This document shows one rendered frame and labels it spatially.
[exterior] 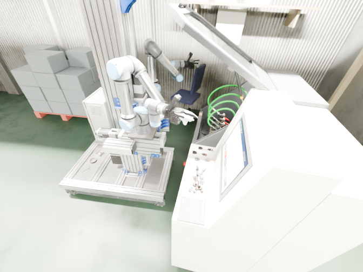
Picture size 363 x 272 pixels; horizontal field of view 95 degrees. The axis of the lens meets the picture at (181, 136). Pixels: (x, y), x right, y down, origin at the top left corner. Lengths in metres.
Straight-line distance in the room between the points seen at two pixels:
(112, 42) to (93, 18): 0.17
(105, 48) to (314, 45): 3.45
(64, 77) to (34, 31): 1.52
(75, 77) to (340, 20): 4.40
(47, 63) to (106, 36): 2.24
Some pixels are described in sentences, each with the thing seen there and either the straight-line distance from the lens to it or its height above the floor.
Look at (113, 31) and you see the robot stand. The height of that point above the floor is 1.79.
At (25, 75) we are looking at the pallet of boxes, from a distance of 4.07.
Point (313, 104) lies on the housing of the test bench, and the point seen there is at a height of 1.49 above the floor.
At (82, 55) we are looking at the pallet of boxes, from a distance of 3.73.
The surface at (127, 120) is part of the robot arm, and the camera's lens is 1.33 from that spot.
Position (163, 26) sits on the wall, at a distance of 3.60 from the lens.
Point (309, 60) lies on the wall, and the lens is 4.09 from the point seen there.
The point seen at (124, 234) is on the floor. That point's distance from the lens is 2.17.
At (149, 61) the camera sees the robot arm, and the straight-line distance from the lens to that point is 1.90.
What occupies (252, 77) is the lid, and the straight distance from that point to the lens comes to 1.19.
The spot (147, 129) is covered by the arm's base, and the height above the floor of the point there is 1.08.
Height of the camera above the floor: 1.97
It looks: 39 degrees down
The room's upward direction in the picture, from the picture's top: 3 degrees clockwise
